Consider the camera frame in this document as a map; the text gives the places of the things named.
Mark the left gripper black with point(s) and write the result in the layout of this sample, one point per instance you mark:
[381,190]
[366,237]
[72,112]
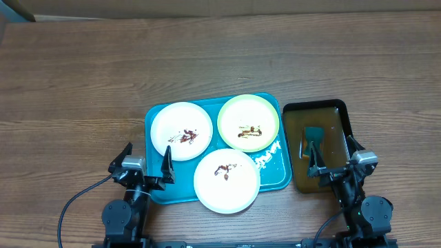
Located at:
[167,171]

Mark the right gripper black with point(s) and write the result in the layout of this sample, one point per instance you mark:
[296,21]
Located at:
[317,164]

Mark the green and yellow sponge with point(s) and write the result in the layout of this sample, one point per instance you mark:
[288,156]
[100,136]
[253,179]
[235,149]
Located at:
[311,134]

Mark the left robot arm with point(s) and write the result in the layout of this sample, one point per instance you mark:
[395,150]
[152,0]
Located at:
[124,219]

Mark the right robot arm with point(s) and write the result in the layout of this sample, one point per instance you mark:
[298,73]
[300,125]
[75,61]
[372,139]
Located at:
[368,218]

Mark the black tray with brown water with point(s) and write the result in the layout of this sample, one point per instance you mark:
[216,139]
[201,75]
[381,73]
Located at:
[332,116]

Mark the teal plastic serving tray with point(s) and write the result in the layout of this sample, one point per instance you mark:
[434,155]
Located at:
[273,162]

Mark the green rimmed white plate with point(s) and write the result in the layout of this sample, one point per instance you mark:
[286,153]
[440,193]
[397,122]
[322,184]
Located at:
[248,123]

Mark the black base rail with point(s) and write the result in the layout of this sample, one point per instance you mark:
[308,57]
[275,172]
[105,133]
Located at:
[305,243]

